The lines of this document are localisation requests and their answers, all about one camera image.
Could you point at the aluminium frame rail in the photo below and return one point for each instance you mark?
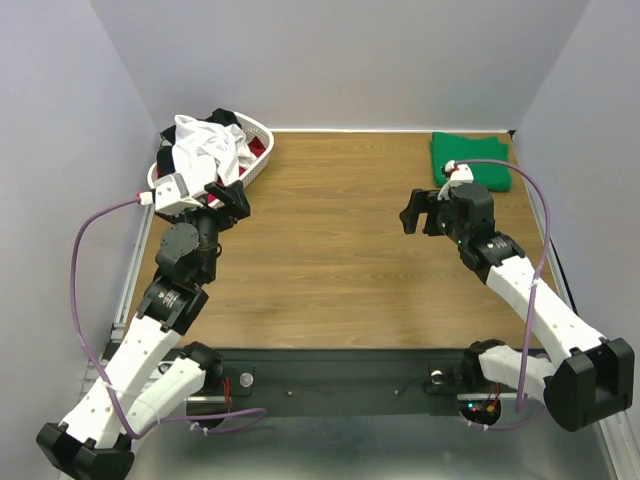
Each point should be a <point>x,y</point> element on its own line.
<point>127,280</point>

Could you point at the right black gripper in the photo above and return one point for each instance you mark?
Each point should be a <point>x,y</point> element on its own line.
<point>430,213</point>

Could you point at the black t-shirt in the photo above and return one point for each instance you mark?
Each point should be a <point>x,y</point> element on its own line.
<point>164,160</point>

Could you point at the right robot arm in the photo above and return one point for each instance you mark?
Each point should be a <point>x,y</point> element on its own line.
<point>585,377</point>

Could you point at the white t-shirt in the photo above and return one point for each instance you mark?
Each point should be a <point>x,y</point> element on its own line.
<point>206,152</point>

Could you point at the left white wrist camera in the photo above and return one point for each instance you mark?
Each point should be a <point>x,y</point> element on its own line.
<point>172,196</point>

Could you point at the dark red t-shirt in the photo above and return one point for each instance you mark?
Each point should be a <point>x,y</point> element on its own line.
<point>256,147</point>

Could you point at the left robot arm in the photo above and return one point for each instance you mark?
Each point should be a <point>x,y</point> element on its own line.
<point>94,440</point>

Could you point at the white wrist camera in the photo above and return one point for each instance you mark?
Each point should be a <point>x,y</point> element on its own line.
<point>456,172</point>
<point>172,196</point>

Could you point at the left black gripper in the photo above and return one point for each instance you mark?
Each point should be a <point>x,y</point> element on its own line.
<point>237,205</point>

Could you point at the white plastic basket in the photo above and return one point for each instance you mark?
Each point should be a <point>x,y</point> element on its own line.
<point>251,128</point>

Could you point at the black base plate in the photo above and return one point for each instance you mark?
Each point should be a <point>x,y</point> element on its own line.
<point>341,382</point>

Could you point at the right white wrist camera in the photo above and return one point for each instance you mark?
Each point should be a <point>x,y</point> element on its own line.
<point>456,172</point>

